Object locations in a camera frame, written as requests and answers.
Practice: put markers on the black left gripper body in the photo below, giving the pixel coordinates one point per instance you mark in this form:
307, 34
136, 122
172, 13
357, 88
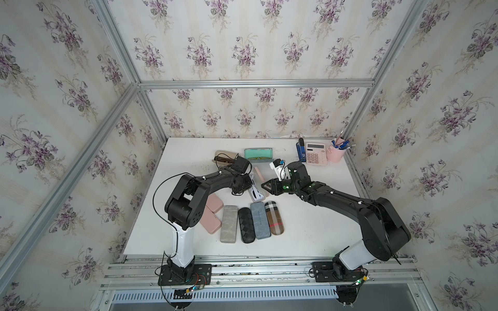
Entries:
244, 184

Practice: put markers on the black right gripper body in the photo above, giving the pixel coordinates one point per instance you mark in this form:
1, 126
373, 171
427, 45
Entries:
285, 186

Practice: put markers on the beige case brown glasses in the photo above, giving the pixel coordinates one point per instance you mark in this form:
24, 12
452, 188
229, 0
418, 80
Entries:
223, 158

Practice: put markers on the grey teal-lined glasses case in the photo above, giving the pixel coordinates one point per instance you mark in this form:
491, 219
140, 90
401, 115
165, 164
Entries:
259, 155

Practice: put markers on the teal case black glasses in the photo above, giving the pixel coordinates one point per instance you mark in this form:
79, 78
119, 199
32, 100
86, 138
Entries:
260, 220

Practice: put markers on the grey case red sunglasses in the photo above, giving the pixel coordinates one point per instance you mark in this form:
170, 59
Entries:
228, 231

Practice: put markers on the beige case black glasses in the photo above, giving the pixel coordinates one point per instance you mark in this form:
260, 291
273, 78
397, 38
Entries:
246, 224

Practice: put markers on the plaid case purple glasses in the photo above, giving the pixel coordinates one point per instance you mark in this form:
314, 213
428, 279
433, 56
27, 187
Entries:
275, 221

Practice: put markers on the pink case white sunglasses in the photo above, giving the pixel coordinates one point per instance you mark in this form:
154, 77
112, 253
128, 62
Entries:
258, 180

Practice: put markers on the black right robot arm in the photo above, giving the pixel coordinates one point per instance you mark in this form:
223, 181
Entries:
383, 231

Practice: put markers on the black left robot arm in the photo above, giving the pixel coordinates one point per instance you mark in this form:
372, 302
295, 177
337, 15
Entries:
187, 203

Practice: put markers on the blue black stapler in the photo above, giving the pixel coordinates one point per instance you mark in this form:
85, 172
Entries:
301, 149

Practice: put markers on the pink calculator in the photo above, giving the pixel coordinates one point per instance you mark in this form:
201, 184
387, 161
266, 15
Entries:
316, 154

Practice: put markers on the pink pen cup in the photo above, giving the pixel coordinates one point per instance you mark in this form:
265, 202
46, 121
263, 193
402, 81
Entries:
334, 155

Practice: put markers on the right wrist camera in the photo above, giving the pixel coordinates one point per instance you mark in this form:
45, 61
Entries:
278, 166

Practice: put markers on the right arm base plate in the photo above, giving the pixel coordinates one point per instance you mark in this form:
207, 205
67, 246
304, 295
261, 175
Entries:
332, 271

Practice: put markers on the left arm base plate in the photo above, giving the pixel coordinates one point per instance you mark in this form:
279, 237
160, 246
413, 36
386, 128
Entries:
194, 274

